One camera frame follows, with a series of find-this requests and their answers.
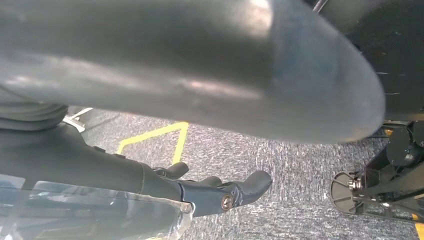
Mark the black robot body shell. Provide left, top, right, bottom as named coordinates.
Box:
left=306, top=0, right=424, bottom=122

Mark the black robot leg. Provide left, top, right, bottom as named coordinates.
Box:
left=329, top=120, right=424, bottom=223

